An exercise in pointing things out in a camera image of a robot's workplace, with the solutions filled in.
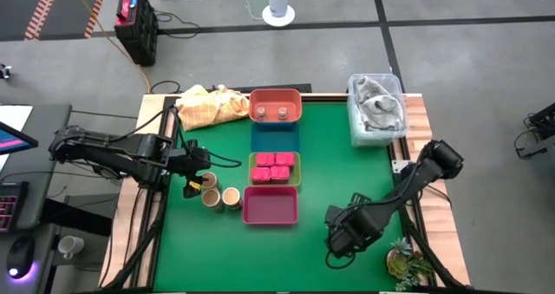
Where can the black and red tool case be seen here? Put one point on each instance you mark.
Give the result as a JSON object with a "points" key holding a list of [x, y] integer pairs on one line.
{"points": [[139, 29]]}

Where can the computer monitor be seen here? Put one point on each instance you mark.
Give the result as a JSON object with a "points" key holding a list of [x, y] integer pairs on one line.
{"points": [[13, 140]]}

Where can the silver aluminium bracket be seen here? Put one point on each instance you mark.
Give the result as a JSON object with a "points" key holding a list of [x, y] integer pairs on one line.
{"points": [[398, 166]]}

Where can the pink plastic bin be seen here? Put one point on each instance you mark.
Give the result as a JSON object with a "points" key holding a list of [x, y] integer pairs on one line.
{"points": [[271, 207]]}

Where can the yellow checked cloth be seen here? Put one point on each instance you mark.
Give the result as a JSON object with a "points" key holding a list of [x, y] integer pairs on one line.
{"points": [[208, 107]]}

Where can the black computer mouse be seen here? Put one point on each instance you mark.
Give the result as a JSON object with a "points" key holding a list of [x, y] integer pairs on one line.
{"points": [[19, 255]]}

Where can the white paper sheet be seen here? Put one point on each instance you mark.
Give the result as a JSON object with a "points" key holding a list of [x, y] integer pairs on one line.
{"points": [[17, 114]]}

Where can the red-lid spice tin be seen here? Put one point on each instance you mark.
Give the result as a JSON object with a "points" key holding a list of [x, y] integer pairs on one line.
{"points": [[260, 175], [265, 160], [285, 159], [280, 174]]}

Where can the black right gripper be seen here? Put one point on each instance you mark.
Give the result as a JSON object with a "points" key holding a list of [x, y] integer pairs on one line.
{"points": [[351, 231]]}

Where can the yellow tape tag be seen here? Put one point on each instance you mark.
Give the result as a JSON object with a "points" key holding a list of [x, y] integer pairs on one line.
{"points": [[195, 185]]}

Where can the blue plastic bin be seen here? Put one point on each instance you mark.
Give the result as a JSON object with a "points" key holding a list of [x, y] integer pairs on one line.
{"points": [[275, 138]]}

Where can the grey desk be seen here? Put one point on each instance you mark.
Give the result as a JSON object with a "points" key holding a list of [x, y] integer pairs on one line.
{"points": [[43, 125]]}

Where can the black keypad pink keys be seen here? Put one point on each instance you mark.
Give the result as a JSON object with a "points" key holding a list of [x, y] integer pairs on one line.
{"points": [[11, 207]]}

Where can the clear plastic storage box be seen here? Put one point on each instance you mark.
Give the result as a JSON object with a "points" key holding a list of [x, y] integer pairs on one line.
{"points": [[352, 138]]}

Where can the grey white crumpled cloth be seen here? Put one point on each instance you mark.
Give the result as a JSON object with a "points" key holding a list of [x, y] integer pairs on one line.
{"points": [[381, 107]]}

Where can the gold-lid seasoning jar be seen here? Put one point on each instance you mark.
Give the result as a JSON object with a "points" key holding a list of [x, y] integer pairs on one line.
{"points": [[210, 181], [212, 199], [231, 197]]}

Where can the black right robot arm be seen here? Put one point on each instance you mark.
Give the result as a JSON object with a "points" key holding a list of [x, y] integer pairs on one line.
{"points": [[442, 157]]}

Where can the small cork-top glass jar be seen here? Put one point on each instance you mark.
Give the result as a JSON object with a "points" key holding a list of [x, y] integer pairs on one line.
{"points": [[282, 113], [261, 113]]}

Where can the orange plastic bin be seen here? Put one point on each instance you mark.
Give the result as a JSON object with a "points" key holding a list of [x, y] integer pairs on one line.
{"points": [[275, 99]]}

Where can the yellow-green plastic bin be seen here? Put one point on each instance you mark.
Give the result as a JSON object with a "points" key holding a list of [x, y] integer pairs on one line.
{"points": [[297, 172]]}

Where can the potted succulent plant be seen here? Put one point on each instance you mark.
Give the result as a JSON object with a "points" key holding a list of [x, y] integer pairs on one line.
{"points": [[407, 263]]}

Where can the black mat with striped edge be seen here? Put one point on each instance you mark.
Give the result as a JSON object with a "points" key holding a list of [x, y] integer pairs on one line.
{"points": [[65, 8]]}

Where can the white mug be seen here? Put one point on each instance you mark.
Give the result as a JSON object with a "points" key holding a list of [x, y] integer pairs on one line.
{"points": [[71, 245]]}

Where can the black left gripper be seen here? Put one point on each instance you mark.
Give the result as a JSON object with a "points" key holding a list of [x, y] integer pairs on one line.
{"points": [[195, 161]]}

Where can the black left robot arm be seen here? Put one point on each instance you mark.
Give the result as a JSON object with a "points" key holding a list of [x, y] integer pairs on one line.
{"points": [[117, 148]]}

